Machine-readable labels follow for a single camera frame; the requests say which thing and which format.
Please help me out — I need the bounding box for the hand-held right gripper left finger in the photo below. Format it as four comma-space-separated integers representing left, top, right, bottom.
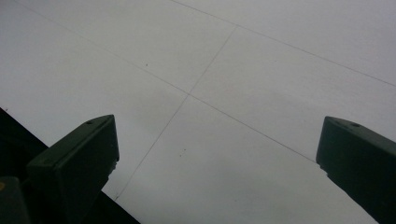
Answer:
25, 114, 120, 224

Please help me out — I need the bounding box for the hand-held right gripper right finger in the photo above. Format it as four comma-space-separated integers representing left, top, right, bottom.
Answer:
316, 116, 396, 224

